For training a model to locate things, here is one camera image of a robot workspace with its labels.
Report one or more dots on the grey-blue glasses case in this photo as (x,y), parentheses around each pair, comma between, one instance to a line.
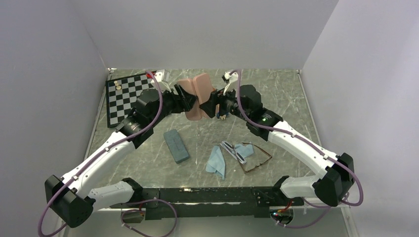
(176,146)

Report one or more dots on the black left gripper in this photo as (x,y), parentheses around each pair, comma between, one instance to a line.
(183,102)

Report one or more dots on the white-framed sunglasses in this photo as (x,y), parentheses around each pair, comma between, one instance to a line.
(232,151)

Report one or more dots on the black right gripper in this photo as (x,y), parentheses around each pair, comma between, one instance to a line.
(216,98)

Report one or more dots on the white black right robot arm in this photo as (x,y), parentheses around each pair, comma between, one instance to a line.
(333,174)

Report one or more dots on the pink glasses case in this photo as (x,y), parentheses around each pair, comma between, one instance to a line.
(201,87)

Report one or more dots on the black white chessboard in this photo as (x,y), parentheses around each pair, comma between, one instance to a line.
(120,102)

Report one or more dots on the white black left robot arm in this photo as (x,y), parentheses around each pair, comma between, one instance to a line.
(73,196)

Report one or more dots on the light blue cleaning cloth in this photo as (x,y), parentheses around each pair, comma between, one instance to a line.
(216,163)

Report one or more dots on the cream toy cart blue wheels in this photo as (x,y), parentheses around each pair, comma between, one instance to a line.
(222,116)

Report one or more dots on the brown-framed sunglasses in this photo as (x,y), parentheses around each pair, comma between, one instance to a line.
(256,160)

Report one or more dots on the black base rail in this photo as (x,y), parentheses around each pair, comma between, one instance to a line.
(257,202)

